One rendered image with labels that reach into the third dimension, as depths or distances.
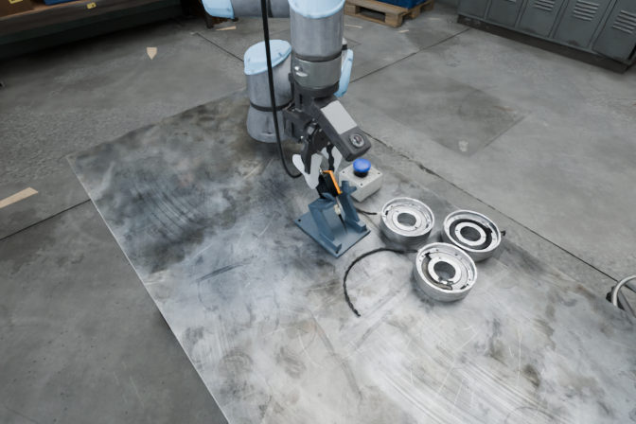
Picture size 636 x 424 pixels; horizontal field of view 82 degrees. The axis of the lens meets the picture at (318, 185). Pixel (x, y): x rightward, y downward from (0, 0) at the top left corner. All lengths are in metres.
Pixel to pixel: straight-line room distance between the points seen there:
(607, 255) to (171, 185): 1.90
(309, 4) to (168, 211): 0.54
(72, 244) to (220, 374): 1.56
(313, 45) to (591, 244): 1.85
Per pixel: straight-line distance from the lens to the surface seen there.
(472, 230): 0.81
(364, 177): 0.83
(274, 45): 0.96
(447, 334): 0.69
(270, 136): 0.99
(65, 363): 1.75
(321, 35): 0.54
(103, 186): 1.00
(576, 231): 2.21
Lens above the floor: 1.39
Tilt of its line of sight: 43 degrees down
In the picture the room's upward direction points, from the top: straight up
